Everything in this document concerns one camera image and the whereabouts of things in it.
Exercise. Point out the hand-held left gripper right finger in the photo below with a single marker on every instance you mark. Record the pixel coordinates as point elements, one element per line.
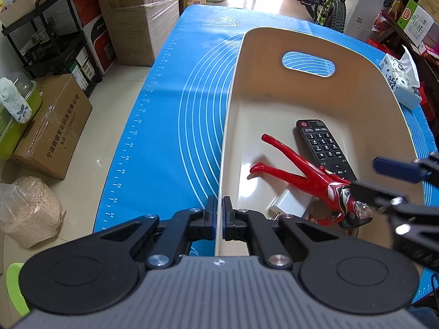
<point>225,214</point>

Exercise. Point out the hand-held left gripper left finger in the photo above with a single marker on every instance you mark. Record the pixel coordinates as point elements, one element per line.
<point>212,214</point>

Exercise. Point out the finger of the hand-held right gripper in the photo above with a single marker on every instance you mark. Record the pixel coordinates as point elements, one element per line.
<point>394,168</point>
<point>374,192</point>

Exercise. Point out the white tape roll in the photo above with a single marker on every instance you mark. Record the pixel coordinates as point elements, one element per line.
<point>348,227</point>

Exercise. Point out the large white charger plug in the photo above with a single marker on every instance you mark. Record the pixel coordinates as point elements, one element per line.
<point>291,202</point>

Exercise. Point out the red action figure toy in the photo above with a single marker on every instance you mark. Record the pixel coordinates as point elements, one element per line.
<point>308,174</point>

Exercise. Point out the black remote control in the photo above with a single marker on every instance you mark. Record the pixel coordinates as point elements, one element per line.
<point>319,144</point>

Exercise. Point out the beige plastic storage bin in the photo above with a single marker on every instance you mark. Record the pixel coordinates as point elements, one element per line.
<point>308,92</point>

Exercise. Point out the white patterned tissue box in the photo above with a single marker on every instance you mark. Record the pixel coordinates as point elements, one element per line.
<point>398,82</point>

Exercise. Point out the blue silicone baking mat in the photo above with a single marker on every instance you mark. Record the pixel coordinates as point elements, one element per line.
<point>171,126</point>

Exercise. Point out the dark wooden side table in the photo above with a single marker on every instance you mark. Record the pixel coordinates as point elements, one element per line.
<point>430,72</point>

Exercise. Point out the green and white product box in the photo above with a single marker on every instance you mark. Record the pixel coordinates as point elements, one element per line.
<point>416,24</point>

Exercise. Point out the white chest freezer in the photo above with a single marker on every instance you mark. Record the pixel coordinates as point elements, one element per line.
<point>367,13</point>

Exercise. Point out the amber bottle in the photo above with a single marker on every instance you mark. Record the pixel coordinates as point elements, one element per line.
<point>396,8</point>

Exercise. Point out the green and black bicycle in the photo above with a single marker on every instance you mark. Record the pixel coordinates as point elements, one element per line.
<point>338,13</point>

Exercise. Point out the printed cardboard box on floor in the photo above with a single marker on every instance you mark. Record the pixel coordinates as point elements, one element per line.
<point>55,126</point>

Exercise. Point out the clear bag of sawdust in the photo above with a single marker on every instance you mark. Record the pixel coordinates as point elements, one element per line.
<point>27,209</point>

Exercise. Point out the plastic wrapped cardboard box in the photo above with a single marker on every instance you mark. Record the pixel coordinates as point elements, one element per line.
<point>144,34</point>

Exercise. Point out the green and white round stool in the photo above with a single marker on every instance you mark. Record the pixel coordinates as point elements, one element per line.
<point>17,288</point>

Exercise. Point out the red and white appliance box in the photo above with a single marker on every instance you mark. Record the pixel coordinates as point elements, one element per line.
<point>96,37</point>

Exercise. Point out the green tissue holder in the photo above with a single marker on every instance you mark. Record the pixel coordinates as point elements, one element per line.
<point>13,123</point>

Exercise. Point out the black metal cart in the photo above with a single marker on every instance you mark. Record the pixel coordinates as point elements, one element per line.
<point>51,51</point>

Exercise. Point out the open cardboard box with clutter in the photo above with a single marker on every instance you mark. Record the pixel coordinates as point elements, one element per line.
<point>24,3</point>

